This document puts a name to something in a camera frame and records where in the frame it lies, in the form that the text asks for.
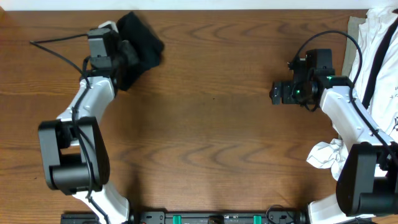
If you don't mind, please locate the black polo shirt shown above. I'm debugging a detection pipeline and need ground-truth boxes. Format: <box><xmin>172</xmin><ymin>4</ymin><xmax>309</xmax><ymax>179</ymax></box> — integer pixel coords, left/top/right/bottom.
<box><xmin>116</xmin><ymin>11</ymin><xmax>164</xmax><ymax>91</ymax></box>

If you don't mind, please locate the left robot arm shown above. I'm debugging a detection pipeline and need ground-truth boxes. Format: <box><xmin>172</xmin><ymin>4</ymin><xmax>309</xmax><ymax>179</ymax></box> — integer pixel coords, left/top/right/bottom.
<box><xmin>38</xmin><ymin>38</ymin><xmax>138</xmax><ymax>223</ymax></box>

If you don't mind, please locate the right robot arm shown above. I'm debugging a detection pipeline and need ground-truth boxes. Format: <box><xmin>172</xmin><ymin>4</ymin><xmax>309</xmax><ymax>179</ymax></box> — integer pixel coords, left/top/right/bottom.
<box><xmin>270</xmin><ymin>76</ymin><xmax>397</xmax><ymax>223</ymax></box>

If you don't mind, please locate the white crumpled garment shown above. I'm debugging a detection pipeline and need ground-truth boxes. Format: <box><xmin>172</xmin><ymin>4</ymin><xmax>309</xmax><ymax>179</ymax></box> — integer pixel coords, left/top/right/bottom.
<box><xmin>307</xmin><ymin>6</ymin><xmax>397</xmax><ymax>180</ymax></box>

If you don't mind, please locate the beige cloth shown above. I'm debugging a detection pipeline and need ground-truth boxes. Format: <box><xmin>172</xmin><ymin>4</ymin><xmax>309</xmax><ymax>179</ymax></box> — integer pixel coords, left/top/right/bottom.
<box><xmin>341</xmin><ymin>16</ymin><xmax>366</xmax><ymax>77</ymax></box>

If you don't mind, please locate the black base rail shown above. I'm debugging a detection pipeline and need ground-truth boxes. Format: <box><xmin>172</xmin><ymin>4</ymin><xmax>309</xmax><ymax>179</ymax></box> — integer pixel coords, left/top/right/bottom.
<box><xmin>60</xmin><ymin>209</ymin><xmax>375</xmax><ymax>224</ymax></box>

